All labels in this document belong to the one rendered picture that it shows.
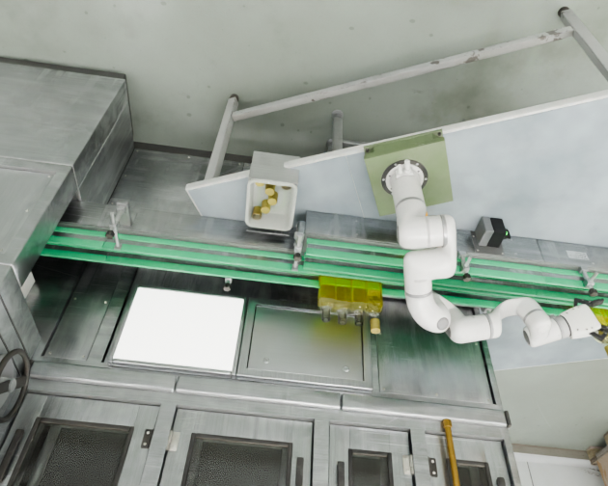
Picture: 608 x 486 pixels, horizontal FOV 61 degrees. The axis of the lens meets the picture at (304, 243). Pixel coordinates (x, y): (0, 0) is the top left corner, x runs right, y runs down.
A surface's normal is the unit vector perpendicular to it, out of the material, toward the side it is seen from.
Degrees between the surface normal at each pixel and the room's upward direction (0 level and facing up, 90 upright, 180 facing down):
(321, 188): 0
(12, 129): 90
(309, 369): 90
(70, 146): 90
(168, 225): 90
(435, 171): 2
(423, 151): 2
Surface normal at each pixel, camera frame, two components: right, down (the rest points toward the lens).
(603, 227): -0.05, 0.70
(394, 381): 0.12, -0.70
